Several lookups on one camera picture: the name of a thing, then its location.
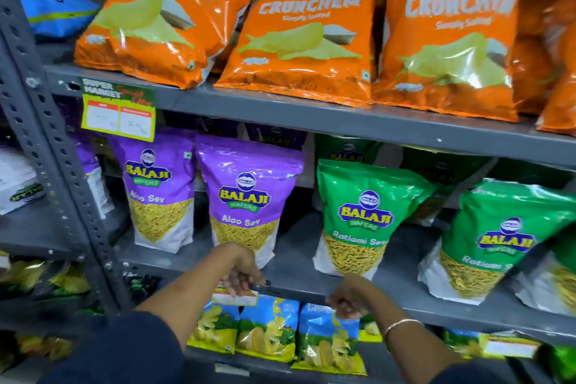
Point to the yellow dark snack packets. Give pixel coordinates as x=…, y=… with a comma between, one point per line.
x=40, y=278

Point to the yellow green price tag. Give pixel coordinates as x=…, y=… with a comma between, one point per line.
x=118, y=110

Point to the grey metal shelf rack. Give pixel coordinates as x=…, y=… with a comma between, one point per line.
x=315, y=120

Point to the plain white shelf label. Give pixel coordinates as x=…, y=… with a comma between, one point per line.
x=231, y=370

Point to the person's right hand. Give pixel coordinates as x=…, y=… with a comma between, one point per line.
x=360, y=296

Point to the dark blue right sleeve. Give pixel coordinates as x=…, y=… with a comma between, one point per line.
x=468, y=375

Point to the white snack pouch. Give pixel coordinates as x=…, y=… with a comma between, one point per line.
x=18, y=176

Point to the person's left fingers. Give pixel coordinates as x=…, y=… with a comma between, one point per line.
x=238, y=285

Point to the group of green snack pouches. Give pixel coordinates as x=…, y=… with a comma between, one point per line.
x=369, y=185

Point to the person's left forearm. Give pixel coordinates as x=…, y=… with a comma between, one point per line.
x=189, y=293

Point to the person's right forearm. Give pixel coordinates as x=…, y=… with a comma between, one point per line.
x=414, y=352

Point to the blue snack packet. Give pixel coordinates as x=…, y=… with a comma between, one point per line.
x=58, y=12

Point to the blue yellow chip packet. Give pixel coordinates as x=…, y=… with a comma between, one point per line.
x=370, y=329
x=269, y=329
x=463, y=342
x=215, y=329
x=326, y=343

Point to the purple snack pouch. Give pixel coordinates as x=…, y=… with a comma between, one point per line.
x=276, y=136
x=92, y=172
x=216, y=126
x=247, y=217
x=157, y=217

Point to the bright green packet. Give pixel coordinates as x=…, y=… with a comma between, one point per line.
x=560, y=363

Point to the row of orange chip packets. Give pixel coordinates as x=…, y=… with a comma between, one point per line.
x=310, y=68

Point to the dark blue sleeve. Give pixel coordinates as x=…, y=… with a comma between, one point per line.
x=468, y=375
x=117, y=352

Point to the small white red shelf label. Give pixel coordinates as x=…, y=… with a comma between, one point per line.
x=234, y=299

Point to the person's left hand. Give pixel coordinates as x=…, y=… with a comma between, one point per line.
x=240, y=264

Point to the dark blue left sleeve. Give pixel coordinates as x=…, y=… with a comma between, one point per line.
x=117, y=352

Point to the person's right fingers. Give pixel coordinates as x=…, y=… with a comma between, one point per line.
x=343, y=307

